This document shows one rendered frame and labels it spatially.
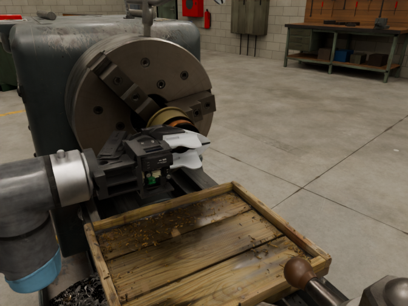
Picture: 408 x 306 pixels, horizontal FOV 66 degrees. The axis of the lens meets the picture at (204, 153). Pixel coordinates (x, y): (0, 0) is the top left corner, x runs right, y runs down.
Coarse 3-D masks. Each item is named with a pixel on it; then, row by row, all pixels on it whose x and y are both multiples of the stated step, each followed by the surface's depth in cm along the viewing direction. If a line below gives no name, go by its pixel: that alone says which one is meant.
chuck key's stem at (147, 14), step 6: (144, 0) 62; (144, 6) 62; (150, 6) 62; (144, 12) 63; (150, 12) 63; (144, 18) 63; (150, 18) 63; (144, 24) 64; (150, 24) 64; (144, 30) 64; (150, 30) 65; (144, 36) 65; (150, 36) 65
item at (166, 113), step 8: (160, 112) 58; (168, 112) 58; (176, 112) 58; (184, 112) 61; (152, 120) 58; (160, 120) 57; (168, 120) 56; (176, 120) 57; (184, 120) 56; (184, 128) 55; (192, 128) 56
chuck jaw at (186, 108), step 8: (192, 96) 70; (200, 96) 69; (208, 96) 68; (168, 104) 67; (176, 104) 66; (184, 104) 66; (192, 104) 65; (200, 104) 66; (208, 104) 69; (192, 112) 63; (200, 112) 66; (208, 112) 70; (192, 120) 64; (200, 120) 67
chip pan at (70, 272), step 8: (72, 256) 105; (80, 256) 105; (64, 264) 102; (72, 264) 102; (80, 264) 102; (88, 264) 102; (64, 272) 99; (72, 272) 99; (80, 272) 99; (88, 272) 99; (56, 280) 96; (64, 280) 96; (72, 280) 96; (48, 288) 93; (56, 288) 93; (64, 288) 93; (48, 296) 91
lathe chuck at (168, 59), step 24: (96, 48) 65; (120, 48) 59; (144, 48) 62; (168, 48) 64; (144, 72) 64; (168, 72) 66; (192, 72) 69; (72, 96) 61; (96, 96) 61; (168, 96) 68; (72, 120) 61; (96, 120) 62; (120, 120) 65; (96, 144) 64
